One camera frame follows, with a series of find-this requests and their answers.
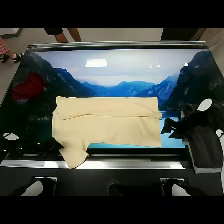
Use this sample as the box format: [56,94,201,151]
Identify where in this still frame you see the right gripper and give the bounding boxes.
[160,116,181,135]

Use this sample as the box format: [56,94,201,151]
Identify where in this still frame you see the cream T-shirt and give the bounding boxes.
[51,95,164,170]

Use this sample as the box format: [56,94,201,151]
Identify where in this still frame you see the person's legs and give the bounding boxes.
[0,35,24,64]
[43,27,82,44]

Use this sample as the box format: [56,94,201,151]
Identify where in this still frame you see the red garment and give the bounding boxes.
[11,71,46,102]

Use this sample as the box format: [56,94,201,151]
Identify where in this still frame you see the silver frame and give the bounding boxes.
[0,40,208,197]

